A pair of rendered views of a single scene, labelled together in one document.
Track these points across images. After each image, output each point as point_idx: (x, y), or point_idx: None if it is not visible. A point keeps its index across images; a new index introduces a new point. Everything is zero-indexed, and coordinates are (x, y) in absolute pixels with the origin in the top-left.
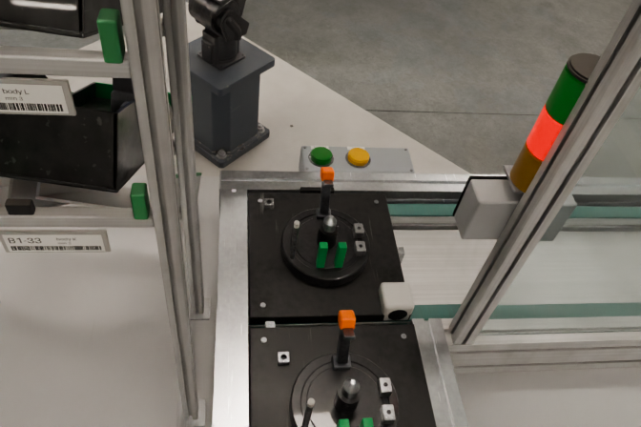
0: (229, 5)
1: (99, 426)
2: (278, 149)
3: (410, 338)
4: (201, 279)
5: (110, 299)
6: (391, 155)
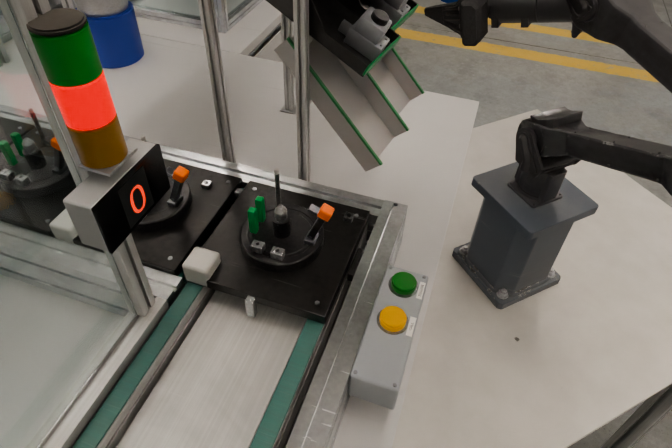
0: (535, 128)
1: (252, 151)
2: (475, 311)
3: (164, 261)
4: (299, 172)
5: (335, 167)
6: (387, 361)
